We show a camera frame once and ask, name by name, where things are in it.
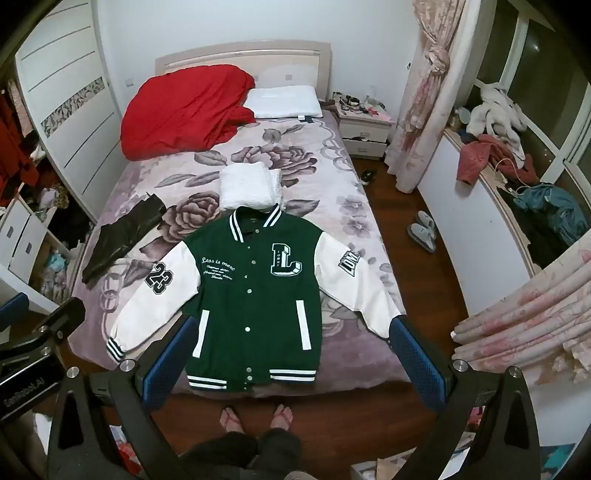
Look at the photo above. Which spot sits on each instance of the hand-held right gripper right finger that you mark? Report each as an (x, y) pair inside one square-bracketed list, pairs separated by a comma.
[(418, 364)]

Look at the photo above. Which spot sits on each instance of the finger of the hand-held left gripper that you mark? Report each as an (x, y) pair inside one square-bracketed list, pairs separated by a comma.
[(13, 310)]

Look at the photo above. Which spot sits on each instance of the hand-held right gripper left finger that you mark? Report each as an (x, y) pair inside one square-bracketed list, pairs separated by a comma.
[(168, 364)]

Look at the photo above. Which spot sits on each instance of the green white varsity jacket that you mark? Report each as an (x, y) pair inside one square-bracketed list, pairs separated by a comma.
[(258, 300)]

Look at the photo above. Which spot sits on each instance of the red hanging clothes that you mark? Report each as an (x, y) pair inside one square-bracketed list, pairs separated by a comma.
[(16, 147)]

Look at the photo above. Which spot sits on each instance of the dark clothes pile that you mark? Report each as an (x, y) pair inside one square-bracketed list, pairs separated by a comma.
[(540, 240)]

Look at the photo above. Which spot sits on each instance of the white fluffy clothes pile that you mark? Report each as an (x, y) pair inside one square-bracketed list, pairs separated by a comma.
[(498, 110)]

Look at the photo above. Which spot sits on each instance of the white drawer unit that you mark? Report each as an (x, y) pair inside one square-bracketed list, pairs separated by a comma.
[(23, 240)]

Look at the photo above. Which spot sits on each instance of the person's left foot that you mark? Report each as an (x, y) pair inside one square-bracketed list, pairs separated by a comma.
[(232, 419)]

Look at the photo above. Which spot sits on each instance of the person's foot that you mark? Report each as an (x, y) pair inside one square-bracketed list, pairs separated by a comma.
[(282, 417), (232, 419)]

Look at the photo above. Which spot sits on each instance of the person's dark trousers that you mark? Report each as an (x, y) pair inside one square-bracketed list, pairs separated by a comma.
[(240, 457)]

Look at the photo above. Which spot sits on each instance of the leopard print cloth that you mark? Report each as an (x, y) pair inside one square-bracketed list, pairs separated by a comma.
[(54, 196)]

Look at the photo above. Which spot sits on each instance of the pink floral curtain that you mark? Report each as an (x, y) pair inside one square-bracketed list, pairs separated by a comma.
[(531, 314), (425, 106)]

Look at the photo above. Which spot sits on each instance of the person's right foot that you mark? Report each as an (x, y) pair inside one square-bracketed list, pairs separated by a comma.
[(282, 417)]

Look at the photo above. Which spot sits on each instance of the grey slipper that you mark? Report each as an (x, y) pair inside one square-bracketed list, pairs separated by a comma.
[(421, 237), (429, 224)]

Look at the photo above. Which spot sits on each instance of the black leather pants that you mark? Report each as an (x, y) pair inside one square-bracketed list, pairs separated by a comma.
[(120, 237)]

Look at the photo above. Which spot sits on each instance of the white window ledge cabinet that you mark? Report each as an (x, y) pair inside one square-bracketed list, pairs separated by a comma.
[(461, 230)]

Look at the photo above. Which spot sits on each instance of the white fluffy folded cloth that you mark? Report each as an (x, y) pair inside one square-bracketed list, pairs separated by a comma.
[(249, 187)]

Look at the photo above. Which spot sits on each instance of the small dark floor object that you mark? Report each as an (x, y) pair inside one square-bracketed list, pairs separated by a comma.
[(368, 176)]

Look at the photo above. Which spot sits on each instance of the teal garment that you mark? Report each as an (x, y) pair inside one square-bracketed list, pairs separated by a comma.
[(554, 205)]

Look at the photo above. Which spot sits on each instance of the pink red garment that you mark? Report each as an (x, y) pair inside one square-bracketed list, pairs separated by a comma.
[(475, 159)]

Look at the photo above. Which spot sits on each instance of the white wardrobe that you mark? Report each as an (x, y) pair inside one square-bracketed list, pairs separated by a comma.
[(69, 101)]

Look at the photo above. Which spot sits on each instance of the pink floral blanket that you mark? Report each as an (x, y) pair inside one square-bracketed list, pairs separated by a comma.
[(300, 157)]

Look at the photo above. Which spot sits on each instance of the white nightstand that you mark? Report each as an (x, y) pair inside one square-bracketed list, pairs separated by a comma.
[(364, 131)]

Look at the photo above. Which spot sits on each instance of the red duvet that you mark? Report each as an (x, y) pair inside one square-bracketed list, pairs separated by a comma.
[(184, 110)]

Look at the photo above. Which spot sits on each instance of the nightstand clutter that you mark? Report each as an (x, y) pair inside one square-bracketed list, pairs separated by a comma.
[(355, 102)]

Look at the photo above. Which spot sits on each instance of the white pillow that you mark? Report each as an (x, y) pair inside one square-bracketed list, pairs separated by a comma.
[(284, 102)]

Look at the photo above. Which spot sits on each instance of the white wooden bed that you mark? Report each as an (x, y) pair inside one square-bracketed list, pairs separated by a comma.
[(240, 57)]

